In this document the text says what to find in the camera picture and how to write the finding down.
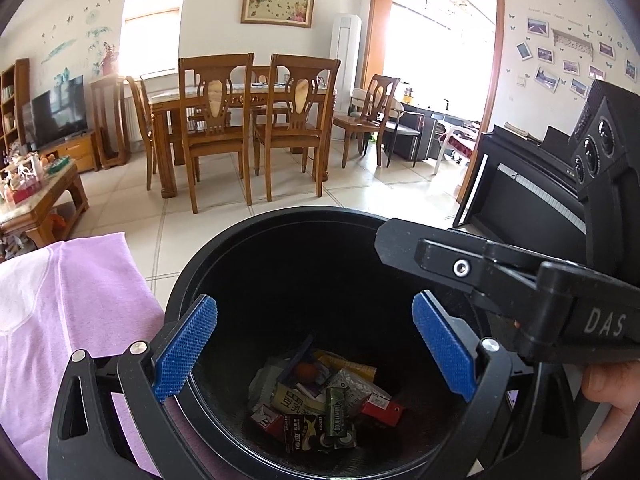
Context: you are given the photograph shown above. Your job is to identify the framed floral wall picture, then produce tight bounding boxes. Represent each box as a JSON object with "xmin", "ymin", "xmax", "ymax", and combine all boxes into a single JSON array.
[{"xmin": 240, "ymin": 0, "xmax": 316, "ymax": 29}]

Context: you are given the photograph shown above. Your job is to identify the wooden coffee table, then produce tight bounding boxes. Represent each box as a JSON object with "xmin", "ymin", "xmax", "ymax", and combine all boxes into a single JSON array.
[{"xmin": 0, "ymin": 157, "xmax": 91, "ymax": 251}]

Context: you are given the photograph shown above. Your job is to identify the wooden armchair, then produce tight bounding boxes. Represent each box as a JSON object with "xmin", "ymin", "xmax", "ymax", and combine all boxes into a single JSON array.
[{"xmin": 332, "ymin": 74, "xmax": 402, "ymax": 168}]

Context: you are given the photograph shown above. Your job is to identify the black upright piano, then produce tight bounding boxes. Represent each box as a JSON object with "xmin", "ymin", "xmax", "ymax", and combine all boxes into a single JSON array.
[{"xmin": 452, "ymin": 122, "xmax": 591, "ymax": 243}]

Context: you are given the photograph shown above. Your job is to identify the wooden television stand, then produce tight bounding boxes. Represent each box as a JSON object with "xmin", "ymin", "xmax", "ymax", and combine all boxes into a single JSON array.
[{"xmin": 37, "ymin": 130, "xmax": 98, "ymax": 173}]

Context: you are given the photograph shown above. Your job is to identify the flat screen television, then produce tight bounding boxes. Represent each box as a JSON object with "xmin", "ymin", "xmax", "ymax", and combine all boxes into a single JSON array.
[{"xmin": 20, "ymin": 74, "xmax": 90, "ymax": 151}]

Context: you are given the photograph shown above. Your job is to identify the white wall shelf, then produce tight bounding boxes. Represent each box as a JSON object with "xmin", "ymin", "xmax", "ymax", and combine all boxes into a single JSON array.
[{"xmin": 551, "ymin": 29, "xmax": 596, "ymax": 56}]

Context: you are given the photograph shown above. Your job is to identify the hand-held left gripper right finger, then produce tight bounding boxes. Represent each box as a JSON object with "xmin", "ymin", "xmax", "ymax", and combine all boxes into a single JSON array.
[{"xmin": 411, "ymin": 291, "xmax": 583, "ymax": 480}]

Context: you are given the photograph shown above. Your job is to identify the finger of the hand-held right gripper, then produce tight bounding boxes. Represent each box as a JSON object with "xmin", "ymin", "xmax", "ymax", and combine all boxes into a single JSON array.
[
  {"xmin": 416, "ymin": 239, "xmax": 546, "ymax": 323},
  {"xmin": 374, "ymin": 217, "xmax": 541, "ymax": 281}
]

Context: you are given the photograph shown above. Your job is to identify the black trash bin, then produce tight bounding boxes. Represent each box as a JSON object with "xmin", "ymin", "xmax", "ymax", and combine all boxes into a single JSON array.
[{"xmin": 162, "ymin": 204, "xmax": 586, "ymax": 480}]

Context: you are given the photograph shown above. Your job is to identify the purple cloth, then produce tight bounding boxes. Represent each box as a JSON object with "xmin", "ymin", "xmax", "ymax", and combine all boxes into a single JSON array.
[{"xmin": 0, "ymin": 231, "xmax": 201, "ymax": 480}]

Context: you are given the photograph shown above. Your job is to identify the blue packet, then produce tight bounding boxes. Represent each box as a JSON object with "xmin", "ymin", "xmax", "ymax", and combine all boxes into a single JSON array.
[{"xmin": 277, "ymin": 335, "xmax": 332, "ymax": 396}]

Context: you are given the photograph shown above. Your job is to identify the group of wall photo frames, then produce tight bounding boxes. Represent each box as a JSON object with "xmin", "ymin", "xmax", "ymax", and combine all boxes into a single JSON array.
[{"xmin": 515, "ymin": 16, "xmax": 640, "ymax": 98}]

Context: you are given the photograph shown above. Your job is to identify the yellow packet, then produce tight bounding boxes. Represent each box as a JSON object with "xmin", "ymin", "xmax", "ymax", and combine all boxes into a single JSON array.
[{"xmin": 312, "ymin": 350, "xmax": 378, "ymax": 381}]

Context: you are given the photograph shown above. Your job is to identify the white plastic wrapper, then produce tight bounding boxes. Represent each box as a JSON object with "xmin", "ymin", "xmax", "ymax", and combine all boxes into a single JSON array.
[{"xmin": 248, "ymin": 357, "xmax": 291, "ymax": 406}]

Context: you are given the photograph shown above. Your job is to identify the wooden dining table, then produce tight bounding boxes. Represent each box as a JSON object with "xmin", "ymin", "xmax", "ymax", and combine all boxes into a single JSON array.
[{"xmin": 140, "ymin": 74, "xmax": 337, "ymax": 200}]

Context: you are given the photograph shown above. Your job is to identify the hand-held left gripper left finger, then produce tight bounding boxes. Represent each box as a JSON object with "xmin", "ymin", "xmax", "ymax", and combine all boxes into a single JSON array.
[{"xmin": 46, "ymin": 294, "xmax": 219, "ymax": 480}]

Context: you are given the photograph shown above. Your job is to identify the wooden dining chair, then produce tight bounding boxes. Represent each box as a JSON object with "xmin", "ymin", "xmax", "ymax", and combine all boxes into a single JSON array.
[
  {"xmin": 124, "ymin": 75, "xmax": 157, "ymax": 192},
  {"xmin": 252, "ymin": 52, "xmax": 342, "ymax": 203},
  {"xmin": 248, "ymin": 64, "xmax": 276, "ymax": 86},
  {"xmin": 177, "ymin": 52, "xmax": 256, "ymax": 215}
]

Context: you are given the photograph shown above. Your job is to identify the beige drink carton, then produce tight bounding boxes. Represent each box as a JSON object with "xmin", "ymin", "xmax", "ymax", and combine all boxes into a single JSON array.
[{"xmin": 270, "ymin": 382, "xmax": 326, "ymax": 416}]

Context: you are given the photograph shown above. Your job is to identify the window with blind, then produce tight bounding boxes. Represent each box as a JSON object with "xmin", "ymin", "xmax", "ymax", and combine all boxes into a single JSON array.
[{"xmin": 121, "ymin": 0, "xmax": 186, "ymax": 78}]

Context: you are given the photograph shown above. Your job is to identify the white plastic chair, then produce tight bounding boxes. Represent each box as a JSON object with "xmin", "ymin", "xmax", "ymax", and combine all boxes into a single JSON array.
[{"xmin": 432, "ymin": 127, "xmax": 476, "ymax": 171}]

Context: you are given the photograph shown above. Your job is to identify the small red drink carton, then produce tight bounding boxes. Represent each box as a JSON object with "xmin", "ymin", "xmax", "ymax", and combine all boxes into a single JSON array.
[{"xmin": 360, "ymin": 392, "xmax": 405, "ymax": 426}]

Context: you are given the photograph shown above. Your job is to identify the person's right hand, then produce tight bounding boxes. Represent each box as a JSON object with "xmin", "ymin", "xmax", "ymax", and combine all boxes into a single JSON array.
[{"xmin": 581, "ymin": 361, "xmax": 640, "ymax": 433}]

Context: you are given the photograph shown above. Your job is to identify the green gum bottle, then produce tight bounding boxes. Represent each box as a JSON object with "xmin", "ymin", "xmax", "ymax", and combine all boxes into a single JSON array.
[{"xmin": 320, "ymin": 385, "xmax": 358, "ymax": 448}]

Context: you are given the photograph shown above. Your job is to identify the wooden door frame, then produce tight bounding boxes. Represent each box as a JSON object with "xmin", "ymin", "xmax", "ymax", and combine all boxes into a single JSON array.
[{"xmin": 357, "ymin": 0, "xmax": 506, "ymax": 201}]

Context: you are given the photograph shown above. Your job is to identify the white standing air conditioner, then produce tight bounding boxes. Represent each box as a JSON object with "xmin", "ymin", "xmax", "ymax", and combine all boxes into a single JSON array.
[{"xmin": 330, "ymin": 12, "xmax": 362, "ymax": 113}]

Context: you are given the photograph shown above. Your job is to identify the white pink decorative basket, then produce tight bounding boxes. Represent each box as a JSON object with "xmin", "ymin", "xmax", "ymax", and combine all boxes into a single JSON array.
[{"xmin": 5, "ymin": 154, "xmax": 46, "ymax": 203}]

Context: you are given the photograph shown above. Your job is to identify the wooden bookshelf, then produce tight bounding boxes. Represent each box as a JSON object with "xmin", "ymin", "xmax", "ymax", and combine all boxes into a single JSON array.
[{"xmin": 0, "ymin": 57, "xmax": 31, "ymax": 161}]

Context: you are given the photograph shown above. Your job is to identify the red flower vase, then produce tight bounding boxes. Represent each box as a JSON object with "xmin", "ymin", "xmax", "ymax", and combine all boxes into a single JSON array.
[{"xmin": 97, "ymin": 42, "xmax": 121, "ymax": 77}]

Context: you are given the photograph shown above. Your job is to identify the tall wooden plant stand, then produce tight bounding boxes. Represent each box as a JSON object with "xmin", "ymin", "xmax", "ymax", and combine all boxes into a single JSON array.
[{"xmin": 89, "ymin": 75, "xmax": 132, "ymax": 170}]

